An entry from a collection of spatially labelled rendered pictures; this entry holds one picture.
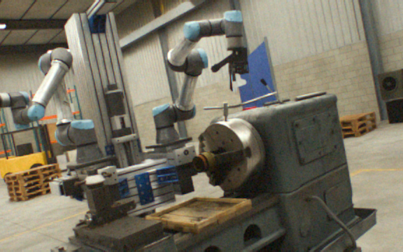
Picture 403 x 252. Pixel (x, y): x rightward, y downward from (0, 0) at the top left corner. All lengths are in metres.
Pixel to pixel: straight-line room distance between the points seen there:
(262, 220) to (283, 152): 0.31
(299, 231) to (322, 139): 0.48
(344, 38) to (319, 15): 1.15
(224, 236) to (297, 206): 0.42
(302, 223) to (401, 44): 10.30
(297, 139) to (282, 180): 0.21
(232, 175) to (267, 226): 0.27
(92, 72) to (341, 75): 10.81
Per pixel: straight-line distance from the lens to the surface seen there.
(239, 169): 1.66
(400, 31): 11.88
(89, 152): 2.10
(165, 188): 2.26
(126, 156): 2.32
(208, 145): 1.69
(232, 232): 1.56
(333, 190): 2.03
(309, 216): 1.87
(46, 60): 2.27
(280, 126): 1.69
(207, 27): 1.70
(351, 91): 12.53
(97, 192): 1.42
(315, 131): 1.93
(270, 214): 1.72
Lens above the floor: 1.30
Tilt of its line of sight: 3 degrees down
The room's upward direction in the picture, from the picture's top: 12 degrees counter-clockwise
